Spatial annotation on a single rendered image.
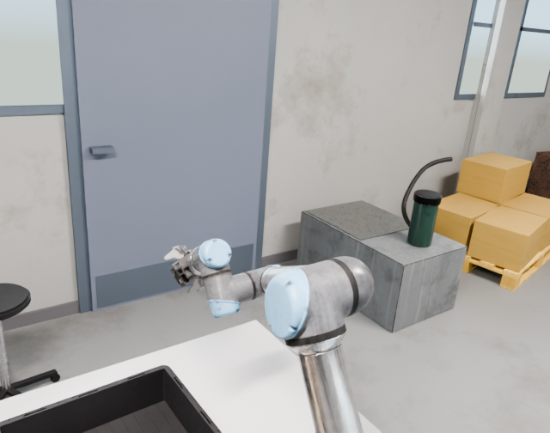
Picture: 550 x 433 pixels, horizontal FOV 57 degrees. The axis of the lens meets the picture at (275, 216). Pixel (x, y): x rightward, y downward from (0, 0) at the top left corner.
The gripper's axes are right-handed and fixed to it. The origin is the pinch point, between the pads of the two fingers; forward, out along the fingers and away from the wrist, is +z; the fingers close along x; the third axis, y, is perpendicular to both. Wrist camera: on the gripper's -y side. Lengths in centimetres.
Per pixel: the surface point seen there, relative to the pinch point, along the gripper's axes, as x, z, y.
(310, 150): -17, 155, -180
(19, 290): -30, 101, 37
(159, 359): 20.5, 20.3, 18.0
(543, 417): 164, 36, -123
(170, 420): 28.3, -20.6, 31.1
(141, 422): 24.5, -18.7, 36.6
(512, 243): 123, 104, -252
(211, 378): 33.5, 7.5, 10.3
